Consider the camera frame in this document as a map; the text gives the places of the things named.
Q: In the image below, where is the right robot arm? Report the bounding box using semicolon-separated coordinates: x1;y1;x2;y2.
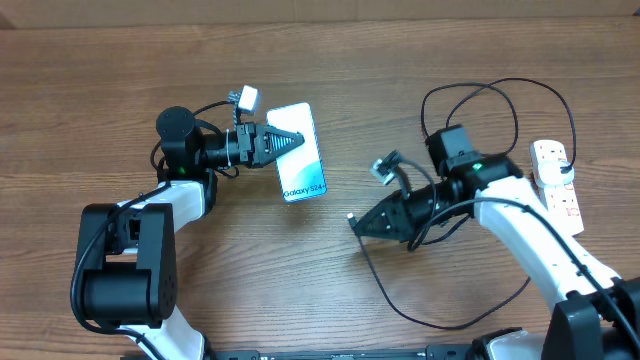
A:
348;125;639;359

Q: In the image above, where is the white charger plug adapter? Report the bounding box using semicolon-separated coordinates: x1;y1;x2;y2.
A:
533;160;575;188

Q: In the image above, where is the Samsung Galaxy smartphone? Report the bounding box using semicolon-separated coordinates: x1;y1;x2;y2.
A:
266;102;328;202

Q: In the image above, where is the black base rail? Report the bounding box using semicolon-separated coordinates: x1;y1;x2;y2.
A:
204;344;474;360

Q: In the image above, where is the black USB charging cable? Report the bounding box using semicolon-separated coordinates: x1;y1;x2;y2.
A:
346;77;578;331

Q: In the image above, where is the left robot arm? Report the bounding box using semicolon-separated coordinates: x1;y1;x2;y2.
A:
70;106;305;359

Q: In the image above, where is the white power strip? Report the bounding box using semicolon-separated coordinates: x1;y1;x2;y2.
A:
530;139;584;235

